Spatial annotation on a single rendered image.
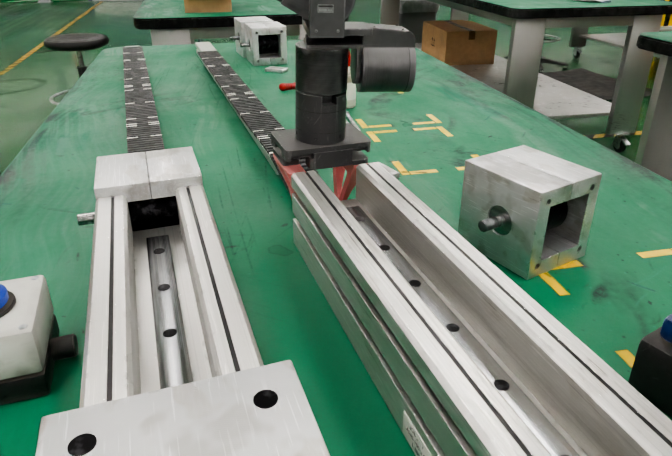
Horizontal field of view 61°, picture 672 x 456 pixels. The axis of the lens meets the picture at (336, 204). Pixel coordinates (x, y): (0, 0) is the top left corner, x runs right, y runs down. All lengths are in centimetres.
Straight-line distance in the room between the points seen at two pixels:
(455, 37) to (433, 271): 387
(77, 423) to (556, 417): 26
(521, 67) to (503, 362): 266
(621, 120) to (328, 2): 295
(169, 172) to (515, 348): 36
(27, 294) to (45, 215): 29
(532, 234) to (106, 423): 42
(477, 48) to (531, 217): 384
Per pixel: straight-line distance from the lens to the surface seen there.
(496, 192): 59
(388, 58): 62
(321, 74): 60
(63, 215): 76
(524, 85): 305
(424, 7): 548
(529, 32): 300
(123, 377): 35
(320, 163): 63
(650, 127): 229
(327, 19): 58
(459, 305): 45
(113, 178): 59
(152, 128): 94
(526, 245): 58
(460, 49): 433
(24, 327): 46
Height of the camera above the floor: 109
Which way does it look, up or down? 26 degrees down
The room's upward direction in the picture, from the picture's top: straight up
